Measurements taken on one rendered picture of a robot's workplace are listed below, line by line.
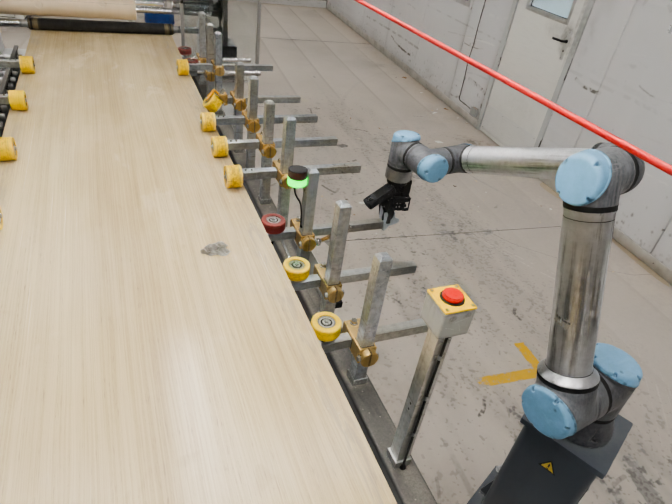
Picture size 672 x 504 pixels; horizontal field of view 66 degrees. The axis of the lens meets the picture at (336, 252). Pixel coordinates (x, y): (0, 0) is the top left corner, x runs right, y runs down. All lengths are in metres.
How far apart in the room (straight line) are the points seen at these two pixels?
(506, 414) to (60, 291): 1.89
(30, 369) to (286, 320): 0.58
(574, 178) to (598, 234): 0.14
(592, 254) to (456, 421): 1.30
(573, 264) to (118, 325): 1.09
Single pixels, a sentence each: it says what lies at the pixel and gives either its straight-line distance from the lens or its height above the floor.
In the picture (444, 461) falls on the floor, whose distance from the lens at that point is 2.28.
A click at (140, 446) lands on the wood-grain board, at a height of 0.90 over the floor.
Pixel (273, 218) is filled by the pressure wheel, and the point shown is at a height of 0.91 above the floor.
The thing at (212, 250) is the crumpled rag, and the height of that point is 0.91.
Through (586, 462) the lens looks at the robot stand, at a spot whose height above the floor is 0.60.
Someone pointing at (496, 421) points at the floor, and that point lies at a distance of 2.49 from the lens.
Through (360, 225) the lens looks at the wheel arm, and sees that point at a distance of 1.83.
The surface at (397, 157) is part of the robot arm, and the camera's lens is 1.73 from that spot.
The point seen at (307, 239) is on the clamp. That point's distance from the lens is 1.69.
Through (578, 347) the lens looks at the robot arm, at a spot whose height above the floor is 0.98.
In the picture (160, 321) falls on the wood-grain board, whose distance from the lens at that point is 1.34.
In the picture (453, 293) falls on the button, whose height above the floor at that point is 1.23.
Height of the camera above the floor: 1.81
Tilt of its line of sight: 35 degrees down
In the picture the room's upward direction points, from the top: 9 degrees clockwise
